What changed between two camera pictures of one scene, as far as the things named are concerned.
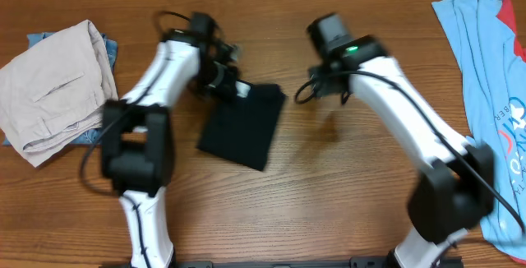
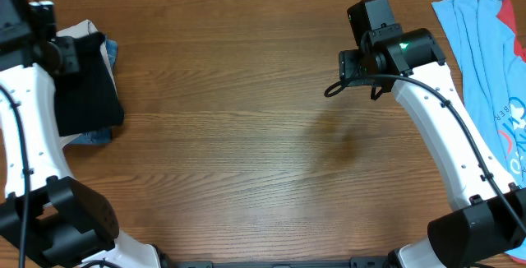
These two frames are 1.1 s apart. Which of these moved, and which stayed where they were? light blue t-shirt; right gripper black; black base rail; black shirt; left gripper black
Moved: right gripper black; left gripper black; black shirt
Stayed: black base rail; light blue t-shirt
